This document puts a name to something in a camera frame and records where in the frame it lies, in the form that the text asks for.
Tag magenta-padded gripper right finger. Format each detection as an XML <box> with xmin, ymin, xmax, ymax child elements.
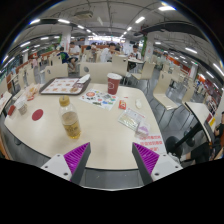
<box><xmin>131</xmin><ymin>142</ymin><xmax>184</xmax><ymax>186</ymax></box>

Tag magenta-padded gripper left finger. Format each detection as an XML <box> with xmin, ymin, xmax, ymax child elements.
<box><xmin>40</xmin><ymin>142</ymin><xmax>92</xmax><ymax>186</ymax></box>

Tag clear bottle with yellow drink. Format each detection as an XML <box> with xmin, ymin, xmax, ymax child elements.
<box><xmin>58</xmin><ymin>95</ymin><xmax>82</xmax><ymax>140</ymax></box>

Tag small purple packet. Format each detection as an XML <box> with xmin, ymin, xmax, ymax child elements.
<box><xmin>134</xmin><ymin>121</ymin><xmax>151</xmax><ymax>139</ymax></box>

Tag clear plastic bag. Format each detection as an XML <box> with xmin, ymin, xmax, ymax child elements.
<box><xmin>117</xmin><ymin>107</ymin><xmax>146</xmax><ymax>132</ymax></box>

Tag person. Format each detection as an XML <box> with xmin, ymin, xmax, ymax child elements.
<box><xmin>128</xmin><ymin>44</ymin><xmax>143</xmax><ymax>63</ymax></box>
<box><xmin>56</xmin><ymin>46</ymin><xmax>70</xmax><ymax>65</ymax></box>
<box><xmin>68</xmin><ymin>41</ymin><xmax>82</xmax><ymax>64</ymax></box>
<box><xmin>99</xmin><ymin>42</ymin><xmax>121</xmax><ymax>64</ymax></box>
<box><xmin>184</xmin><ymin>121</ymin><xmax>224</xmax><ymax>164</ymax></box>

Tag flat round red coaster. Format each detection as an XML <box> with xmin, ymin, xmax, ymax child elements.
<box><xmin>31</xmin><ymin>108</ymin><xmax>45</xmax><ymax>122</ymax></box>

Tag red sauce packet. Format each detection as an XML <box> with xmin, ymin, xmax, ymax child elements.
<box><xmin>118</xmin><ymin>99</ymin><xmax>128</xmax><ymax>111</ymax></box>

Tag colourful printed leaflet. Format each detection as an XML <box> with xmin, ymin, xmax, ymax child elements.
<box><xmin>78</xmin><ymin>88</ymin><xmax>119</xmax><ymax>111</ymax></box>

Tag neighbouring beige table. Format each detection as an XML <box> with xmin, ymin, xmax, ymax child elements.
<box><xmin>184</xmin><ymin>101</ymin><xmax>215</xmax><ymax>144</ymax></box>
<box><xmin>0</xmin><ymin>90</ymin><xmax>13</xmax><ymax>115</ymax></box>

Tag dark food tray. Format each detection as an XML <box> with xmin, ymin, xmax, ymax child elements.
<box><xmin>39</xmin><ymin>76</ymin><xmax>92</xmax><ymax>96</ymax></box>

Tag white patterned mug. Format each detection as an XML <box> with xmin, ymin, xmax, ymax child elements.
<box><xmin>13</xmin><ymin>96</ymin><xmax>29</xmax><ymax>116</ymax></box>

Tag white napkin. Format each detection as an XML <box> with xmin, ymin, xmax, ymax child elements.
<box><xmin>77</xmin><ymin>73</ymin><xmax>91</xmax><ymax>84</ymax></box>

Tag red box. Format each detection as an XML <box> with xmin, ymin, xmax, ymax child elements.
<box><xmin>7</xmin><ymin>104</ymin><xmax>17</xmax><ymax>117</ymax></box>

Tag red paper cup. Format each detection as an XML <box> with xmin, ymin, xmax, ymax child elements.
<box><xmin>106</xmin><ymin>72</ymin><xmax>123</xmax><ymax>96</ymax></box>

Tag beige chair with round hole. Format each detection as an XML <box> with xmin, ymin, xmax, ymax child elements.
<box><xmin>79</xmin><ymin>61</ymin><xmax>113</xmax><ymax>84</ymax></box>
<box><xmin>44</xmin><ymin>63</ymin><xmax>69</xmax><ymax>83</ymax></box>

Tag ceiling air conditioner unit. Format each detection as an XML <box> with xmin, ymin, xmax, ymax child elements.
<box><xmin>73</xmin><ymin>10</ymin><xmax>94</xmax><ymax>20</ymax></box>

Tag ceiling lights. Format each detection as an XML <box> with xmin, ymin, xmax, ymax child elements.
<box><xmin>1</xmin><ymin>4</ymin><xmax>224</xmax><ymax>78</ymax></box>

